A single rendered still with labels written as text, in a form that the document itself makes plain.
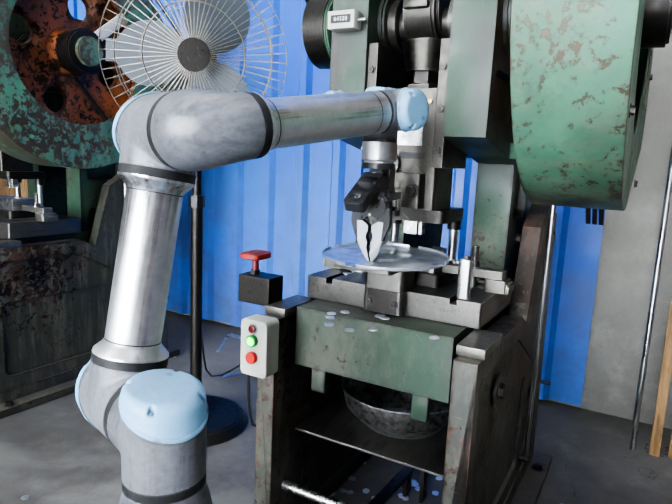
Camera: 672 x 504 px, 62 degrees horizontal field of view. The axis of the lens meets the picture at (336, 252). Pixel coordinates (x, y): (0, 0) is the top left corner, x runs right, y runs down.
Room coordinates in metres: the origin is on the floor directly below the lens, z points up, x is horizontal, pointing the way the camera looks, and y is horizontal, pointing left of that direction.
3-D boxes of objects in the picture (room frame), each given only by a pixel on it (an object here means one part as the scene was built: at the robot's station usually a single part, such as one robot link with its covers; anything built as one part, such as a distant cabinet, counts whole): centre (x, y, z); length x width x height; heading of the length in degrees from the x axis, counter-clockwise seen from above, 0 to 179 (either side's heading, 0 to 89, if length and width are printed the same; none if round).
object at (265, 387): (1.68, -0.03, 0.45); 0.92 x 0.12 x 0.90; 151
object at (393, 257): (1.27, -0.11, 0.79); 0.29 x 0.29 x 0.01
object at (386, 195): (1.23, -0.09, 0.94); 0.09 x 0.08 x 0.12; 151
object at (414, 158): (1.39, -0.18, 1.04); 0.17 x 0.15 x 0.30; 151
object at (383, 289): (1.28, -0.11, 0.72); 0.25 x 0.14 x 0.14; 151
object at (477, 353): (1.42, -0.50, 0.45); 0.92 x 0.12 x 0.90; 151
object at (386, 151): (1.22, -0.08, 1.02); 0.08 x 0.08 x 0.05
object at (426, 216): (1.43, -0.20, 0.86); 0.20 x 0.16 x 0.05; 61
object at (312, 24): (1.57, 0.01, 1.31); 0.22 x 0.12 x 0.22; 151
